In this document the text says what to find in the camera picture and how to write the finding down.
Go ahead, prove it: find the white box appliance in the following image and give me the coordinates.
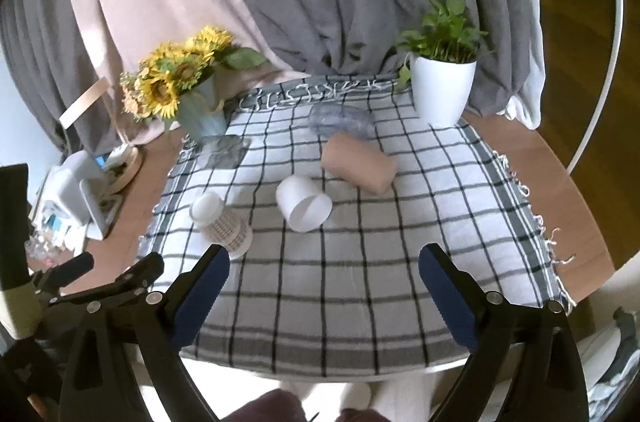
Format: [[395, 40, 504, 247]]
[[50, 151, 123, 239]]

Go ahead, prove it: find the white plant pot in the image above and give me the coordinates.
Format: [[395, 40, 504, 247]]
[[409, 55, 477, 126]]

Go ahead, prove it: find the beige cup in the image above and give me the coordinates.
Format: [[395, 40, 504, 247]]
[[321, 133, 397, 194]]

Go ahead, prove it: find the person's leg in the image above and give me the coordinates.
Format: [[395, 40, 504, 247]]
[[235, 389, 307, 422], [340, 407, 386, 422]]

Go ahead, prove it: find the green leafy plant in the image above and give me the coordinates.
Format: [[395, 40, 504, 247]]
[[395, 0, 493, 90]]

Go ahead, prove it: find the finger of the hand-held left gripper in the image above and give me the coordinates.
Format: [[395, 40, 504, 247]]
[[27, 251, 96, 298], [47, 252, 166, 305]]

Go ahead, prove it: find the beige strip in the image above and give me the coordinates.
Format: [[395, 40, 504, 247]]
[[59, 77, 112, 128]]

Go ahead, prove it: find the sunflower bouquet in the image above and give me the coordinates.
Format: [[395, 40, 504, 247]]
[[120, 25, 268, 120]]

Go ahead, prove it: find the plain white cup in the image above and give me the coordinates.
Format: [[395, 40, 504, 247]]
[[276, 175, 333, 233]]

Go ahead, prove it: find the white hoop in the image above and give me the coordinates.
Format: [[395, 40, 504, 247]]
[[567, 0, 626, 170]]

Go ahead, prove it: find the white patterned cup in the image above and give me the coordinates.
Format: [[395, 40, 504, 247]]
[[190, 192, 253, 259]]

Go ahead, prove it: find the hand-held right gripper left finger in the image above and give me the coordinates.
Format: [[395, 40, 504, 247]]
[[60, 245, 231, 422]]

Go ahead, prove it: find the round wooden stand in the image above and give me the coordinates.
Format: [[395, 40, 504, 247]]
[[102, 146, 144, 195]]

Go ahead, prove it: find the checkered tablecloth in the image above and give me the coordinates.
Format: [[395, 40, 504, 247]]
[[137, 75, 576, 378]]

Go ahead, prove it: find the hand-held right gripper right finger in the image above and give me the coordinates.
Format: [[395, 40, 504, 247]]
[[419, 243, 591, 422]]

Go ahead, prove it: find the pale blue vase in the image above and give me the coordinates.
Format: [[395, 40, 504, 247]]
[[177, 72, 228, 138]]

